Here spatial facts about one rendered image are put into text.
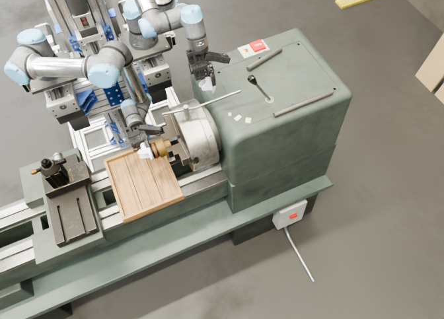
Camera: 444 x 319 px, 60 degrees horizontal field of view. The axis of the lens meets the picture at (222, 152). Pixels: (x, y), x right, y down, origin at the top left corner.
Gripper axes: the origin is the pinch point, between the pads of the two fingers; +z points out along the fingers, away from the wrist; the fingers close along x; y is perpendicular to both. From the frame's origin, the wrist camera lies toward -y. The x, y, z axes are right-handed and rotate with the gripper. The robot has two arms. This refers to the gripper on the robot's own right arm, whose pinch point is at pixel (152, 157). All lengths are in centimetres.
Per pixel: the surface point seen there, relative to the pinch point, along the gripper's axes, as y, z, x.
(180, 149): -12.8, 3.4, 2.9
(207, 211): -18, 10, -54
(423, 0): -291, -128, -98
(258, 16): -146, -188, -109
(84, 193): 34.5, -1.8, -11.1
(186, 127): -17.7, 1.8, 14.4
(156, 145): -3.4, -2.6, 3.7
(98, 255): 45, 11, -54
